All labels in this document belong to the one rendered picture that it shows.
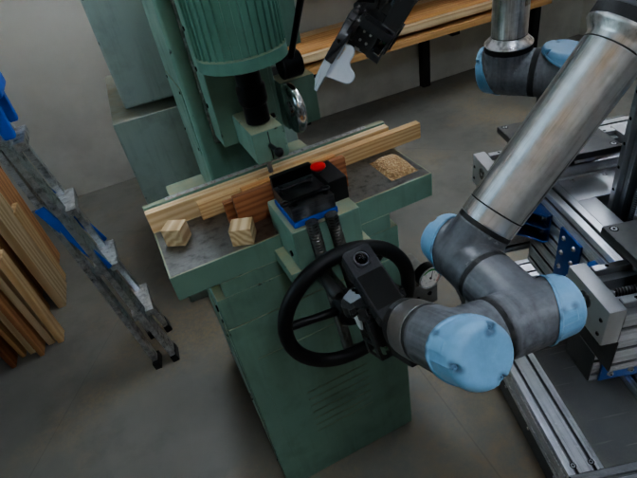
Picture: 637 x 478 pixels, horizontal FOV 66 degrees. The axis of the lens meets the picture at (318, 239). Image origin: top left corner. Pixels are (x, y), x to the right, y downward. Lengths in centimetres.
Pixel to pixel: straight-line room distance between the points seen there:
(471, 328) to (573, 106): 28
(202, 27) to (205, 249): 41
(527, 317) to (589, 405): 103
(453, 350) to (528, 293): 13
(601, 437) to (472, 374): 104
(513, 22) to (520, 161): 73
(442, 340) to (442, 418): 124
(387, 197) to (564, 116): 53
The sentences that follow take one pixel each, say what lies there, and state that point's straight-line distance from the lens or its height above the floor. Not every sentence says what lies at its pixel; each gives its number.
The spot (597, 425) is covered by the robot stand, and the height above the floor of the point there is 21.
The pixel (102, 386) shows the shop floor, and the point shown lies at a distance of 218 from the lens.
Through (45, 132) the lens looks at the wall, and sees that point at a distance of 344.
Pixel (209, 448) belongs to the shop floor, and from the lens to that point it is 182.
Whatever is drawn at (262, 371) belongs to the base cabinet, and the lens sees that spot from 122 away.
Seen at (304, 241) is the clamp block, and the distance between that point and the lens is 90.
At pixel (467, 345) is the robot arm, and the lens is 50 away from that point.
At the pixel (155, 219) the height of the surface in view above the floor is 93.
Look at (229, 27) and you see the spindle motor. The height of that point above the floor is 128.
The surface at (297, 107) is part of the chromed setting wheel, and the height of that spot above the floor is 104.
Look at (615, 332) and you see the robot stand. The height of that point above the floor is 72.
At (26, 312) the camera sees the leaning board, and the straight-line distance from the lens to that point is 238.
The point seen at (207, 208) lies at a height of 93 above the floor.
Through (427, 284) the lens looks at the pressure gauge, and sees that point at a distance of 121.
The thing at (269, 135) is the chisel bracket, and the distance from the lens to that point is 103.
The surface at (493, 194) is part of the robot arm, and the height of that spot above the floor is 113.
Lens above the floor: 148
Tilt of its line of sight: 37 degrees down
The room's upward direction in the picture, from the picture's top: 11 degrees counter-clockwise
